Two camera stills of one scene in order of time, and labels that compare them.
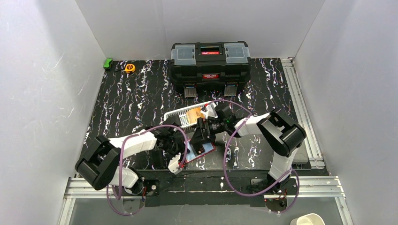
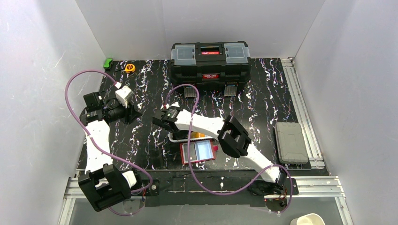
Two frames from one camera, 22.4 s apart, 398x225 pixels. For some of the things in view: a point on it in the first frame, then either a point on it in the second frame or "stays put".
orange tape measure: (130, 68) stays put
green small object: (107, 63) stays put
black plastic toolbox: (210, 63) stays put
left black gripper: (178, 148) → (129, 111)
